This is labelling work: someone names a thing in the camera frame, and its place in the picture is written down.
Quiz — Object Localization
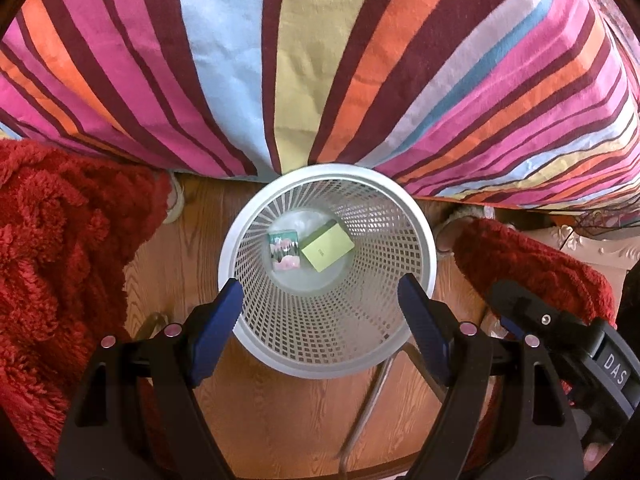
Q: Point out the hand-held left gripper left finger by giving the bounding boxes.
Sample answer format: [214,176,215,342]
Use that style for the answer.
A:
[54,276,244,480]

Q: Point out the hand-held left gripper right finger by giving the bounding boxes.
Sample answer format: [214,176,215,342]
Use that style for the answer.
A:
[396,274,586,480]

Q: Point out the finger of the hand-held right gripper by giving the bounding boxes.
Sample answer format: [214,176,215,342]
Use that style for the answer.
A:
[487,280,601,356]

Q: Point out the white mesh wastebasket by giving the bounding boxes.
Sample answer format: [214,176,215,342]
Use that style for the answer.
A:
[218,164,438,373]

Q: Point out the beige knitted slipper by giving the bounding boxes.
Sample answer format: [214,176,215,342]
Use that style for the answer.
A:
[161,172,190,224]
[434,205,497,257]

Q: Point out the small pink printed box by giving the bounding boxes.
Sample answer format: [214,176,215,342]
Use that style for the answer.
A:
[267,230,303,272]

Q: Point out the flat green box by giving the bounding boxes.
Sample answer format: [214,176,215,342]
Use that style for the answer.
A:
[300,220,356,274]

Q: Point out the striped colourful bedspread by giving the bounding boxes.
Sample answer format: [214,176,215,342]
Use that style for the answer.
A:
[0,0,640,211]

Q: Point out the cream carved bed frame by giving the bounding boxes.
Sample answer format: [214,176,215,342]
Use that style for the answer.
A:
[520,210,640,273]

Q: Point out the grey cable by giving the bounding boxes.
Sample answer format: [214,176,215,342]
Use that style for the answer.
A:
[339,345,416,478]

